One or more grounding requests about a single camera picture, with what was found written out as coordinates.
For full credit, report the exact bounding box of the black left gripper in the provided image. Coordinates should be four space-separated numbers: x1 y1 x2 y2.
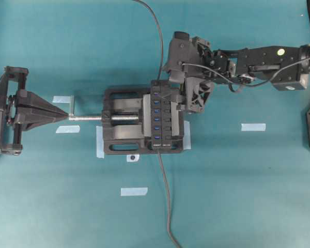
0 66 69 156

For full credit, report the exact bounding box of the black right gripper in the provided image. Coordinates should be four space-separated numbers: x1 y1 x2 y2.
163 31 214 113

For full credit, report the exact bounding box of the black USB cable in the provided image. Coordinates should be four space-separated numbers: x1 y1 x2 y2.
133 0 164 81

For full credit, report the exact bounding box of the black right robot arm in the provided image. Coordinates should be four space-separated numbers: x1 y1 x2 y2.
160 32 310 113

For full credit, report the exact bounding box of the black multiport USB hub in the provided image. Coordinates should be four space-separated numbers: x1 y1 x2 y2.
150 80 180 153

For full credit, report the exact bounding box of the blue tape strip upper left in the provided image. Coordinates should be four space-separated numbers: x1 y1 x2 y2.
52 96 73 104

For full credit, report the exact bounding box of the blue tape strip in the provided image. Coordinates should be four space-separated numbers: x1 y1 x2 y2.
52 96 73 104
120 187 148 196
241 123 266 132

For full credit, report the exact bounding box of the blue tape right of vise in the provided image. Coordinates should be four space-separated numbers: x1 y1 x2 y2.
183 120 191 150

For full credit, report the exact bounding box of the blue tape of vise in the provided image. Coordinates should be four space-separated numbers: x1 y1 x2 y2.
183 120 191 150
96 126 104 159

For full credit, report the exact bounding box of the black bench vise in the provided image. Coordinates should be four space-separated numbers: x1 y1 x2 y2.
101 87 184 155

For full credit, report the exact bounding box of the blue tape strip mid left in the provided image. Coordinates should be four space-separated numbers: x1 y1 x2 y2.
56 125 80 134

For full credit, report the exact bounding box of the blue tape strip right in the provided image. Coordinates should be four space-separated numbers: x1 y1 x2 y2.
241 123 266 132

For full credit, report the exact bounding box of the blue tape left of vise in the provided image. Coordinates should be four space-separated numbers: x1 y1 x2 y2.
96 126 104 159

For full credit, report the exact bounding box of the blue tape strip bottom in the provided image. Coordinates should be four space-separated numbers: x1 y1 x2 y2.
120 187 148 196

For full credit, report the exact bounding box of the black hub power cable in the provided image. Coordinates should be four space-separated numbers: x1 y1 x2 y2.
157 149 183 248

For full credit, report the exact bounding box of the silver vise screw handle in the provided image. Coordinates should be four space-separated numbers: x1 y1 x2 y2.
68 95 140 122

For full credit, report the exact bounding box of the black arm signal cable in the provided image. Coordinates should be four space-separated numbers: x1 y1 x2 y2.
182 54 310 92

